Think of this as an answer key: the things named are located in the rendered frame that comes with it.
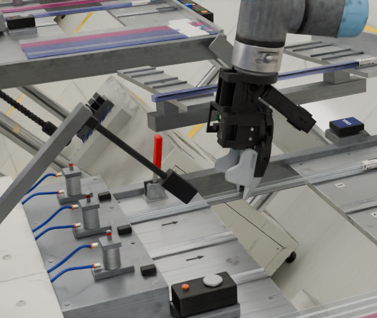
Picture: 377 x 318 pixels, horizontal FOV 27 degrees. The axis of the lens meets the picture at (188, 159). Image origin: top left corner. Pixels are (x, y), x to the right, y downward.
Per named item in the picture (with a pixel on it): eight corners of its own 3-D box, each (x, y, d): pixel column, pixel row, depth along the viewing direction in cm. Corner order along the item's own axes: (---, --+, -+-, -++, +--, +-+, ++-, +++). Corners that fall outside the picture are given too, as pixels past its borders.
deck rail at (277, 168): (380, 163, 148) (381, 133, 146) (386, 167, 146) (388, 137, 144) (-4, 247, 128) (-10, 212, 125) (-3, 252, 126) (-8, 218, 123)
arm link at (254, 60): (271, 36, 123) (295, 50, 116) (266, 65, 125) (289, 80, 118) (227, 34, 120) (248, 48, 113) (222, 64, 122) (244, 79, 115)
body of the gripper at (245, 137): (204, 135, 126) (215, 62, 122) (253, 135, 129) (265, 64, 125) (222, 153, 119) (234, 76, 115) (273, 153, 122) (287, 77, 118)
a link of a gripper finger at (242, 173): (216, 199, 126) (223, 144, 123) (251, 199, 128) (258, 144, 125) (224, 207, 123) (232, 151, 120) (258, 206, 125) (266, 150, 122)
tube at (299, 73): (388, 59, 156) (388, 53, 156) (393, 60, 155) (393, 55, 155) (151, 101, 137) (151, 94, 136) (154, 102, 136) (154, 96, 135)
